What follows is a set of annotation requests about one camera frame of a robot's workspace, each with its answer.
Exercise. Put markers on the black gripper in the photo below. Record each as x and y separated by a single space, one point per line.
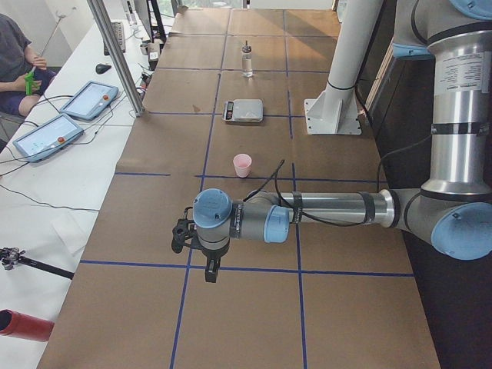
211 254

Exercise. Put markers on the pink plastic cup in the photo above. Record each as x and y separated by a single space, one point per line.
242 165

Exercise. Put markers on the glass sauce dispenser bottle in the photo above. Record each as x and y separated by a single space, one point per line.
246 60

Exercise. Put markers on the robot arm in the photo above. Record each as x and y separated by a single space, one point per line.
451 210

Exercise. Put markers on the digital kitchen scale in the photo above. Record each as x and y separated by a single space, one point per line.
243 110

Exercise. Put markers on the red cylinder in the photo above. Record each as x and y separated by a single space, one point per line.
19 325

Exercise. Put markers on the far blue teach pendant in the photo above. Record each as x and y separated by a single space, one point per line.
90 101

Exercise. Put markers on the blue teach pendant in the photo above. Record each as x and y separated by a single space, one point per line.
90 101
48 138

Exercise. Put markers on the near blue teach pendant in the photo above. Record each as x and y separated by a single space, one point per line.
48 138

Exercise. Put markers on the black computer mouse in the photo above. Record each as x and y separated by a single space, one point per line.
102 68

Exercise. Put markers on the seated person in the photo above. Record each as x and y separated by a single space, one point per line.
24 73

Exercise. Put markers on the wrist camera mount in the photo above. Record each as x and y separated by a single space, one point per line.
185 234

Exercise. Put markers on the white pedestal column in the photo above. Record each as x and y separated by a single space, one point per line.
334 111

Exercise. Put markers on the aluminium frame post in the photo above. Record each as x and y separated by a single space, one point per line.
103 22

